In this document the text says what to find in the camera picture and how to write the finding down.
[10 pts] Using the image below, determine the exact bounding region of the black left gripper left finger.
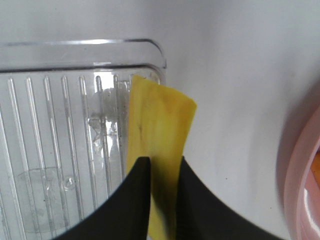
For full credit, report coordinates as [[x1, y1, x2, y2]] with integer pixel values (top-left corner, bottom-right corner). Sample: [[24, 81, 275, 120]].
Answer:
[[56, 156, 151, 240]]

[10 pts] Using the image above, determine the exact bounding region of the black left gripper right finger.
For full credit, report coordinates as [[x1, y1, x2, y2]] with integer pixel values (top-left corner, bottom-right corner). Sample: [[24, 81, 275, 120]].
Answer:
[[176, 158, 279, 240]]

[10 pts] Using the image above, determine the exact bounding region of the yellow cheese slice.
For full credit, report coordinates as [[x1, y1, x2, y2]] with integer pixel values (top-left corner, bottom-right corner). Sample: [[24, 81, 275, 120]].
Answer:
[[126, 75, 197, 240]]

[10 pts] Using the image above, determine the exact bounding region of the white bread slice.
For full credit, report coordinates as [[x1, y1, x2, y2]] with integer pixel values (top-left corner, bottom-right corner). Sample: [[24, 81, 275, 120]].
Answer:
[[310, 152, 320, 187]]

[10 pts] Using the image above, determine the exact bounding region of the pink round plate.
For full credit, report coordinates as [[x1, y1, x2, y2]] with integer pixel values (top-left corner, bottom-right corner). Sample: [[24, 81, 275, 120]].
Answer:
[[283, 108, 320, 240]]

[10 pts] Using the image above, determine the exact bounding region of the clear plastic ingredient tray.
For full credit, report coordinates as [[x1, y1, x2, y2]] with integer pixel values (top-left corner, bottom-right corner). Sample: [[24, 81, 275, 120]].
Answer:
[[0, 38, 167, 240]]

